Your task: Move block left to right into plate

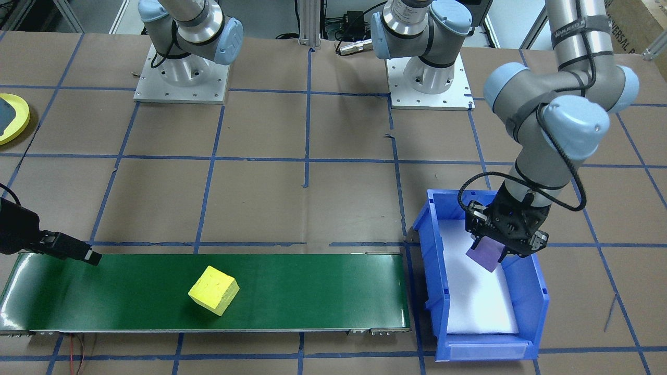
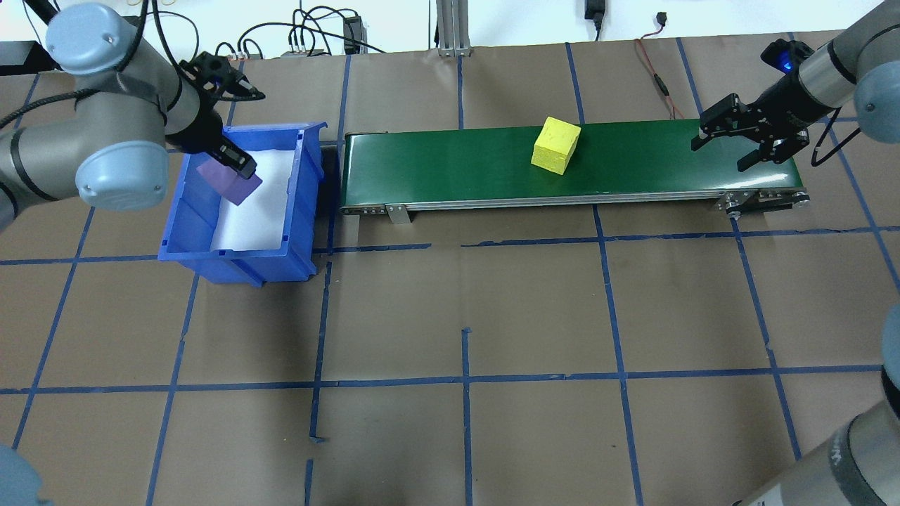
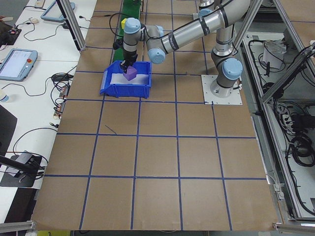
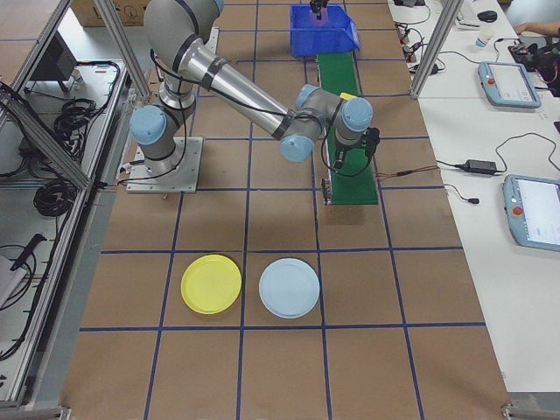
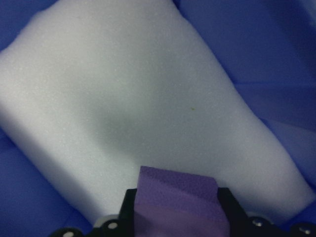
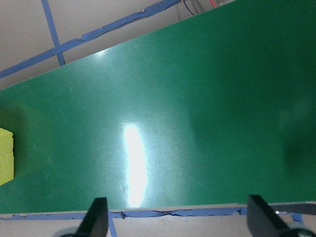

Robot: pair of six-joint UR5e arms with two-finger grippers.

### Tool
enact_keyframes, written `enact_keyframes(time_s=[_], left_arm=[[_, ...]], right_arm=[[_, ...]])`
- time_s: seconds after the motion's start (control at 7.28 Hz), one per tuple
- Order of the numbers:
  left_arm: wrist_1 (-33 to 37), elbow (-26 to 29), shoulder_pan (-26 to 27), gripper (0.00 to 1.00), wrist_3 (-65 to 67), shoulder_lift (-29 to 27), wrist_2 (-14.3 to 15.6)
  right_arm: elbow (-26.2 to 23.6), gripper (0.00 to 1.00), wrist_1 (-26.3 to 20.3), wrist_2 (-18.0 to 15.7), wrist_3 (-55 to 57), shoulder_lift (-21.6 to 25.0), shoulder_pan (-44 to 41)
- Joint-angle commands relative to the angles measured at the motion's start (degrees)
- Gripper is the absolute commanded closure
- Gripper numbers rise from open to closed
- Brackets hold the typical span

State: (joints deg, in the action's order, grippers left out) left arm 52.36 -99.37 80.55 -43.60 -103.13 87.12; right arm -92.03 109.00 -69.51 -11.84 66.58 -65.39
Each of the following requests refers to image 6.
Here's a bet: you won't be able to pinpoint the yellow foam block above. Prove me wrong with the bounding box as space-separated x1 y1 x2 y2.
0 127 14 186

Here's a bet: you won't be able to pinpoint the green conveyor belt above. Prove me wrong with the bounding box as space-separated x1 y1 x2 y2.
0 0 316 215

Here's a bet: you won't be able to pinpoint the red black conveyor wires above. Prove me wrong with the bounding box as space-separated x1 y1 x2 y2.
181 0 223 16

